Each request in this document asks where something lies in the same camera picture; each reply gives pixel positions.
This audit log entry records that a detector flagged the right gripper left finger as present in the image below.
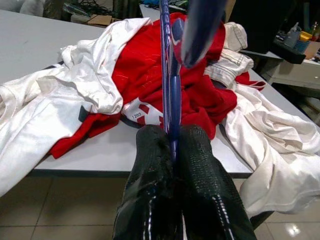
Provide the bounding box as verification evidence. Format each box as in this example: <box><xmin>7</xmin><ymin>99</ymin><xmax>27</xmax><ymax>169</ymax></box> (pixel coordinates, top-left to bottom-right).
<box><xmin>111</xmin><ymin>124</ymin><xmax>181</xmax><ymax>240</ymax></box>

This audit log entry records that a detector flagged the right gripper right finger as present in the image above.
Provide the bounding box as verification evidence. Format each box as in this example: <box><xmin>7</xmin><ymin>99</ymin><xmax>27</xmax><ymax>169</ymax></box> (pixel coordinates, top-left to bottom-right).
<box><xmin>174</xmin><ymin>124</ymin><xmax>258</xmax><ymax>240</ymax></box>

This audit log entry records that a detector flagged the blue plastic clothes hanger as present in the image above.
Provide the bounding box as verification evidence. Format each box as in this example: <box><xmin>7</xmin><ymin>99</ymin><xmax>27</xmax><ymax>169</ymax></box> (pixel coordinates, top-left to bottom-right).
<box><xmin>158</xmin><ymin>0</ymin><xmax>237</xmax><ymax>161</ymax></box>

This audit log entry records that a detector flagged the white T-shirt with dark letters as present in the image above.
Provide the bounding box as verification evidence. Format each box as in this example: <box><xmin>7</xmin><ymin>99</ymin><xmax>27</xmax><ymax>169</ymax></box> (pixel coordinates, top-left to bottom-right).
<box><xmin>0</xmin><ymin>17</ymin><xmax>153</xmax><ymax>198</ymax></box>

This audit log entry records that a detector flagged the plain white crumpled garment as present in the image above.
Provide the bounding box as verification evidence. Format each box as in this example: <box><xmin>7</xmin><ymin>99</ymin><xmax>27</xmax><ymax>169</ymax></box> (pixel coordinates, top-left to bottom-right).
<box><xmin>219</xmin><ymin>82</ymin><xmax>320</xmax><ymax>221</ymax></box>

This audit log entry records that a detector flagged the red garment with white print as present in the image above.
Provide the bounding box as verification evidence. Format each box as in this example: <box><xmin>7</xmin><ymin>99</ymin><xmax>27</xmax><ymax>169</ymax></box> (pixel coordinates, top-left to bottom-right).
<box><xmin>49</xmin><ymin>18</ymin><xmax>266</xmax><ymax>160</ymax></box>

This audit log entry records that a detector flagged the black desk organizer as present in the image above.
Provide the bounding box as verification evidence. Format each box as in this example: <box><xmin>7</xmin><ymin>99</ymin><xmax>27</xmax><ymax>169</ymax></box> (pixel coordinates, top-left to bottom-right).
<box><xmin>273</xmin><ymin>37</ymin><xmax>307</xmax><ymax>65</ymax></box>

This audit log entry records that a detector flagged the brown cardboard box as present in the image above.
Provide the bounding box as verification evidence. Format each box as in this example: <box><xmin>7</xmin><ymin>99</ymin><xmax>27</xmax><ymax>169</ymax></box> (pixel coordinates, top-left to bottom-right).
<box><xmin>87</xmin><ymin>13</ymin><xmax>121</xmax><ymax>27</ymax></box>

